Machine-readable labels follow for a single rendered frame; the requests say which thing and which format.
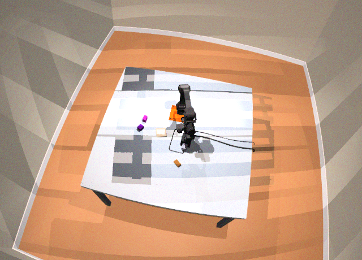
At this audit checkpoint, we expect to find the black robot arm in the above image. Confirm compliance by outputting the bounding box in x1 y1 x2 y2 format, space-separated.
176 84 197 135

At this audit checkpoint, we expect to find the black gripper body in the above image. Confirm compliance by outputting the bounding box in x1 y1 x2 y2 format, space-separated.
181 117 195 140

